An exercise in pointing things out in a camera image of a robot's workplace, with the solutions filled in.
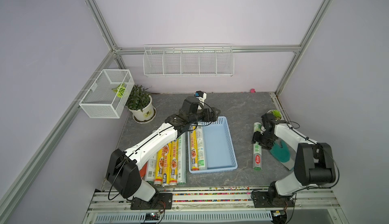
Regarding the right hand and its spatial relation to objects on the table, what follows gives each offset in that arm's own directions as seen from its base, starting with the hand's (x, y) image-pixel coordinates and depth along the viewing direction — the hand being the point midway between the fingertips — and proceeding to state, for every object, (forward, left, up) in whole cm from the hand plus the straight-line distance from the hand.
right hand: (256, 142), depth 91 cm
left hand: (+6, +27, +23) cm, 36 cm away
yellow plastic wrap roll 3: (-13, +53, +1) cm, 54 cm away
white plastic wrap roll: (-15, +61, +1) cm, 63 cm away
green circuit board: (-36, +57, -4) cm, 67 cm away
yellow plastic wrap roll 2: (-18, +56, 0) cm, 59 cm away
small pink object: (+48, -10, -4) cm, 49 cm away
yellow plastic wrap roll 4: (-12, +49, 0) cm, 50 cm away
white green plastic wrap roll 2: (-5, +1, +1) cm, 5 cm away
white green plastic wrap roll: (-4, +33, +2) cm, 33 cm away
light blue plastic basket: (-6, +22, -1) cm, 23 cm away
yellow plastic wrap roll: (-4, +38, +1) cm, 38 cm away
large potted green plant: (+21, +72, +12) cm, 76 cm away
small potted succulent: (+15, -15, +8) cm, 23 cm away
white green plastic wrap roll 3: (-11, +44, +1) cm, 45 cm away
